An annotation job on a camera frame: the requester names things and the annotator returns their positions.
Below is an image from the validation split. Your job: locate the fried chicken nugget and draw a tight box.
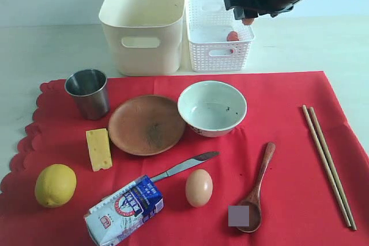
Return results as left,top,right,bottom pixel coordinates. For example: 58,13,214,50
242,18,255,26

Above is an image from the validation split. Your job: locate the red toy sausage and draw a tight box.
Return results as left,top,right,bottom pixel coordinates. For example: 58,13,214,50
227,31,239,41

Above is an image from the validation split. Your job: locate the brown egg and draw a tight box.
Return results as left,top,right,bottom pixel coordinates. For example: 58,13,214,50
186,169,213,207

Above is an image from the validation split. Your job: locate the yellow cheese wedge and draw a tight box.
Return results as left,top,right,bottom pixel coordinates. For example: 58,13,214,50
85,128,112,172

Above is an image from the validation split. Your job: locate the yellow lemon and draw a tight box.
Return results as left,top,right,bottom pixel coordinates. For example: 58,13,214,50
34,164,77,208

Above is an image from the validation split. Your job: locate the white perforated plastic basket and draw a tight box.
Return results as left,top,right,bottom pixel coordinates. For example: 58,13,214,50
185,0,255,73

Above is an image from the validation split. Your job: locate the cream plastic storage bin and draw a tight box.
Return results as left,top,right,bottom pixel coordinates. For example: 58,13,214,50
99,0,185,76

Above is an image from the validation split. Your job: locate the white ceramic bowl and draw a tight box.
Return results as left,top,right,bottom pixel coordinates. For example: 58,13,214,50
178,80,247,138

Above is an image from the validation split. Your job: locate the left wooden chopstick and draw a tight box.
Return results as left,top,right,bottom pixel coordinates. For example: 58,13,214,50
302,105,351,228

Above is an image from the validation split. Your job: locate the brown wooden plate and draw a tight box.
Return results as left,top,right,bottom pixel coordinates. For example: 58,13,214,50
108,94,186,156

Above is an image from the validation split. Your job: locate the metal table knife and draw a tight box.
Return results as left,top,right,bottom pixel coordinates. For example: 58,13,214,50
150,151,220,183

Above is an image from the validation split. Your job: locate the red table cloth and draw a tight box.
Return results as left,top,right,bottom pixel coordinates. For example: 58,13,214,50
1,71,368,245

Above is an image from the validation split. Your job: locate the stainless steel cup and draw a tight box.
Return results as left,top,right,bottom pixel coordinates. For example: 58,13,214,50
64,69,110,120

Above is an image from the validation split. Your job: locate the dark wooden spoon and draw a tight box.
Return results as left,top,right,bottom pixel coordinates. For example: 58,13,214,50
228,142,276,233

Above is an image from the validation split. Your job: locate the blue white milk carton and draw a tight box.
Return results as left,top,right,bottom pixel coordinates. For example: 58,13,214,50
84,175,164,245

